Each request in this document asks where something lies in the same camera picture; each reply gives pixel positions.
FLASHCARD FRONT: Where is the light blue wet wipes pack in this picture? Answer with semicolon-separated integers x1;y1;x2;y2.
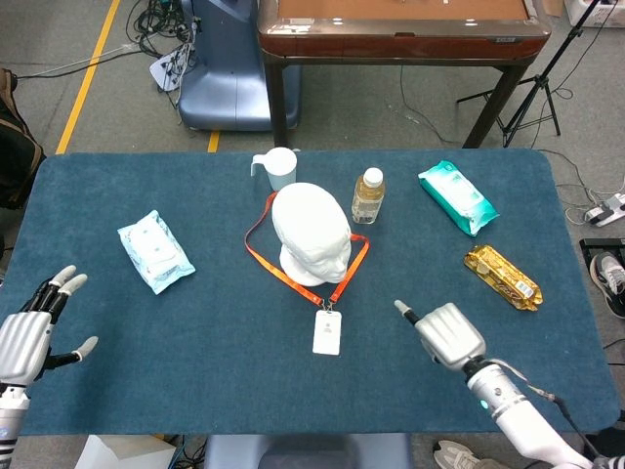
116;209;196;295

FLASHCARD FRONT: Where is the black tripod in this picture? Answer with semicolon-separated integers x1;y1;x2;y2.
456;0;606;149

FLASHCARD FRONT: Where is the light blue handled cup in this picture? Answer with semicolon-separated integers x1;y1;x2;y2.
250;147;299;193

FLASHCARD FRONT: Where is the orange lanyard with badge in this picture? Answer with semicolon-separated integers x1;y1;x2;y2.
244;191;371;357

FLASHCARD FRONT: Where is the white power strip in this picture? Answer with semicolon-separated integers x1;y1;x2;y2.
584;192;625;229

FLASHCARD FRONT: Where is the white carton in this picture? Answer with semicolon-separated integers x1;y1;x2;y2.
75;434;177;469

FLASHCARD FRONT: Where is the green wet wipes pack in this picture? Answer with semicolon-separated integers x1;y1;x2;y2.
418;159;500;237

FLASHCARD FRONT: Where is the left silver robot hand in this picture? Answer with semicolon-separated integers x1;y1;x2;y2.
0;265;100;385

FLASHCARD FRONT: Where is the clear bottle with yellow drink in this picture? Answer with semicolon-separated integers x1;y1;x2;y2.
351;167;387;226

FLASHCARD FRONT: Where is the white socket board with plugs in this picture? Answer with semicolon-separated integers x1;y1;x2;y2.
148;41;196;94

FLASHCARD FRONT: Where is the beige sneaker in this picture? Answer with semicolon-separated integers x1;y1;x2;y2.
433;439;509;469

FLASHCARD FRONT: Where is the black floor cable bundle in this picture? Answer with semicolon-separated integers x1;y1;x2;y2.
125;0;201;60

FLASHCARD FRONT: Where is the black foot pedal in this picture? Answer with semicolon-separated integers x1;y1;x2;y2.
579;237;625;255

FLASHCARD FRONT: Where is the white box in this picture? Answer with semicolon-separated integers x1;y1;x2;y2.
563;0;625;29

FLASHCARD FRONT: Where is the black brown bag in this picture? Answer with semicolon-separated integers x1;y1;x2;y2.
0;65;46;211

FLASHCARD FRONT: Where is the blue felt table cover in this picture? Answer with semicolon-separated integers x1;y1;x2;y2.
0;149;621;436

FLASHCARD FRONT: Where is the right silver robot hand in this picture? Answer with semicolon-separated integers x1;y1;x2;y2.
394;299;487;372

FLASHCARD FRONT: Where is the brown mahjong table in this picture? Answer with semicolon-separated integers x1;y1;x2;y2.
257;0;553;149

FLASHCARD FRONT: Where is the white foam mannequin head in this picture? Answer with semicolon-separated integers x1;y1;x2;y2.
271;182;353;288

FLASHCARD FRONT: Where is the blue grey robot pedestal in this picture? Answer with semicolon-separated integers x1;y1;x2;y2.
178;0;302;132

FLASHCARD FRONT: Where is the grey black sneaker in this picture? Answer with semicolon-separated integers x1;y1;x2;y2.
589;251;625;319

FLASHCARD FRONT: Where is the gold foil snack package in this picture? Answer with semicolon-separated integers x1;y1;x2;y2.
463;244;544;313

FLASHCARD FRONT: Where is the black wrist cable with plug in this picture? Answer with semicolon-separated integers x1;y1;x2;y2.
492;359;602;458

